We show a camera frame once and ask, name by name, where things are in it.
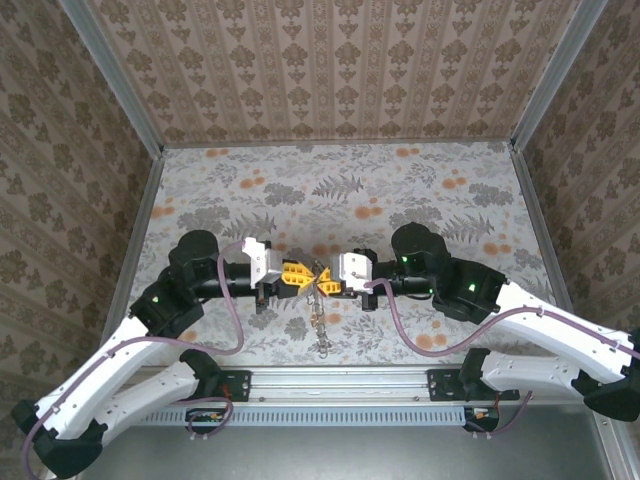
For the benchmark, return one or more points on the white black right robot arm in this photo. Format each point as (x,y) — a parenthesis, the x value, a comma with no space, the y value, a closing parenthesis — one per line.
(550,330)

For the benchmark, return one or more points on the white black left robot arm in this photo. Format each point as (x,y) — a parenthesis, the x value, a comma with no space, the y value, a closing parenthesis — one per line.
(100,380)

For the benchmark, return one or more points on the grey metal panel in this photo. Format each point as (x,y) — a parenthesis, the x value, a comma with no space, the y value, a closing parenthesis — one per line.
(325,455)

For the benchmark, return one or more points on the aluminium side rail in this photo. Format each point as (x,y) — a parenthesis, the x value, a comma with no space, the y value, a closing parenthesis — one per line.
(540,225)
(137,225)

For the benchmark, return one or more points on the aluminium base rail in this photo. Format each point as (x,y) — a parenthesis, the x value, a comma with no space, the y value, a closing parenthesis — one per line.
(340,382)

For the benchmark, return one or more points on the aluminium frame post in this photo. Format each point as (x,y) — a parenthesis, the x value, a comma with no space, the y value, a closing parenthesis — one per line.
(115,85)
(555,80)

